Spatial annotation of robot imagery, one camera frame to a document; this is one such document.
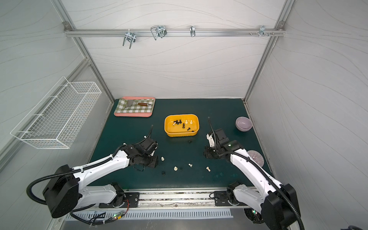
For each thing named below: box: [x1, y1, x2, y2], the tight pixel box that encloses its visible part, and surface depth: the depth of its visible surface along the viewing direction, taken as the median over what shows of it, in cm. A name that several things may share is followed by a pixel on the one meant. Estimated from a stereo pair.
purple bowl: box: [235, 116, 253, 132], surface depth 103 cm
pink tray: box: [113, 96, 156, 118], surface depth 117 cm
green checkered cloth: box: [115, 97, 155, 114], surface depth 117 cm
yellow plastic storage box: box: [164, 114, 200, 137], surface depth 105 cm
